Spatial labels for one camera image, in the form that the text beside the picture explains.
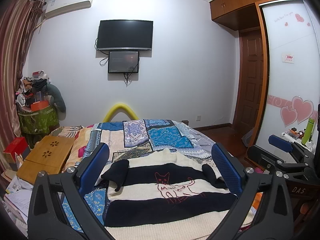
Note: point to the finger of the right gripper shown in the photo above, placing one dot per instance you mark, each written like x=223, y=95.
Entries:
x=280, y=143

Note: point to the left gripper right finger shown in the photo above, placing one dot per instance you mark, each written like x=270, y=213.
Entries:
x=274, y=217

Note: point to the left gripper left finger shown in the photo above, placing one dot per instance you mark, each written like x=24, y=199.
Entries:
x=46, y=217

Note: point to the black and white striped sweater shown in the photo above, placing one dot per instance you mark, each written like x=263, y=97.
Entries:
x=163, y=195

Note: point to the green bottle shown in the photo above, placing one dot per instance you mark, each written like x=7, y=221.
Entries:
x=307, y=137

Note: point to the white paper stack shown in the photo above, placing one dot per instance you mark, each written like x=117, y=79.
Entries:
x=16, y=202

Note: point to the wooden lap desk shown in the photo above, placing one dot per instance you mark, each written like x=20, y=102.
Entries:
x=50, y=155

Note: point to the red box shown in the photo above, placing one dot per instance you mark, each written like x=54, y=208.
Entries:
x=18, y=146

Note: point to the brown wooden door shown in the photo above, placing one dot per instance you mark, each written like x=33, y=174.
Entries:
x=250, y=81

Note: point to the green fabric storage bin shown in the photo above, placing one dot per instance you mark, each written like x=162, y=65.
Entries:
x=39, y=122

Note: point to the white sliding wardrobe door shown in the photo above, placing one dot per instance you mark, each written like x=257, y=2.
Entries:
x=293, y=85

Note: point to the blue patchwork bedspread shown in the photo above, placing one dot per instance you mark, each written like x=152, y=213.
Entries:
x=138, y=138

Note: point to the orange box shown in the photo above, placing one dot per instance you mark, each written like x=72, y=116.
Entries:
x=39, y=105

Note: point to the yellow foam tube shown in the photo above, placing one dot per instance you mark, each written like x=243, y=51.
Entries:
x=117, y=108

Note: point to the wooden overhead cabinet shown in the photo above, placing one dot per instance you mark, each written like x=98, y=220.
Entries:
x=235, y=14

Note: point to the striped red curtain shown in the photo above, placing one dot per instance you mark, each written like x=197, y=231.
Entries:
x=18, y=24

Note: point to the white air conditioner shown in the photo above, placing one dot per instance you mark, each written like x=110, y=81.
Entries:
x=59, y=7

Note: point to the wall power socket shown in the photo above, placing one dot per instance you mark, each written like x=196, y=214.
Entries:
x=198, y=117

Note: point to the small framed wall monitor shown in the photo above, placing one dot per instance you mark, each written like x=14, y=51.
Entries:
x=123, y=62

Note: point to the black wall television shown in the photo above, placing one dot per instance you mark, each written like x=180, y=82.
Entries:
x=124, y=34

